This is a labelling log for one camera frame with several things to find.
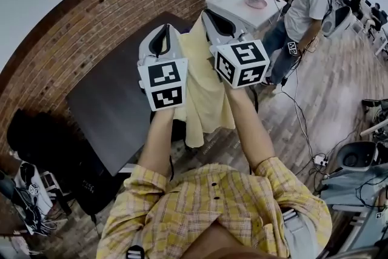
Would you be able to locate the black power adapter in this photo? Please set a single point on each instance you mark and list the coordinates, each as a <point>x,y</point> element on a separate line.
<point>284,82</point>

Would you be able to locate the pink plate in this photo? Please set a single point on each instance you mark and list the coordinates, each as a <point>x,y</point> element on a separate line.
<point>256,3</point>

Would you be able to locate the dark grey table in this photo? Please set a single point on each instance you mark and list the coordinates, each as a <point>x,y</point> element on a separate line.
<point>115,100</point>

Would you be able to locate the person's right forearm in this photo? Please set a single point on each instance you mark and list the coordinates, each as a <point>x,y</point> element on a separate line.
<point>251,130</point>

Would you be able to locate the white table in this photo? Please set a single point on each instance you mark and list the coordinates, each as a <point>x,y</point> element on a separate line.
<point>230,7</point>

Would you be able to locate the white power strip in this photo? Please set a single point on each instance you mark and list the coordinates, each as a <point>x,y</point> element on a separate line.
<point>321,159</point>

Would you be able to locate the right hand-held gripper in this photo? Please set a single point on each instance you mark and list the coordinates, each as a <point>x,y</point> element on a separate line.
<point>242,63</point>

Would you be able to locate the yellow clothes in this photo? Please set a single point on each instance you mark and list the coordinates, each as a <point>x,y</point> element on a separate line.
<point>206,94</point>

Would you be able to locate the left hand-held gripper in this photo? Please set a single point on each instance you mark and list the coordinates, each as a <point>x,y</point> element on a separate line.
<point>165,85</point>

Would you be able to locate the person's left forearm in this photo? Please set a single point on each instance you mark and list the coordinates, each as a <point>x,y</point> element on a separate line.
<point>157,142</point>

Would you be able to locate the yellow plaid shirt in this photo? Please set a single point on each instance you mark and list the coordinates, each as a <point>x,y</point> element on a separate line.
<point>188,206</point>

